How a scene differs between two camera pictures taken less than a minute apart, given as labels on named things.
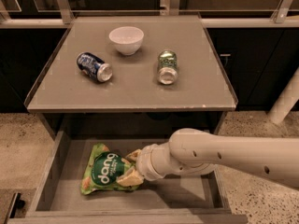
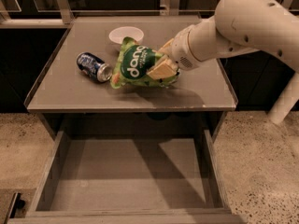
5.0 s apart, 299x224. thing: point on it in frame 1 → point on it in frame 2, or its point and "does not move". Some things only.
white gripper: [145, 164] → [181, 50]
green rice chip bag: [102, 168] → [134, 63]
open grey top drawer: [198, 198] does not move
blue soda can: [92, 66] does not move
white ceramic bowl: [128, 39] does not move
